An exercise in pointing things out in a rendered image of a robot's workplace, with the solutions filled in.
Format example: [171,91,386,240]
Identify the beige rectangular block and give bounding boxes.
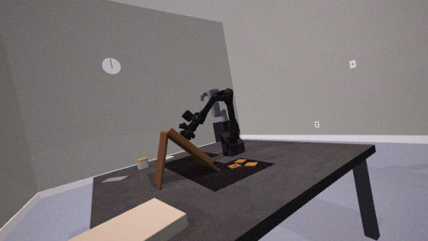
[67,198,189,241]

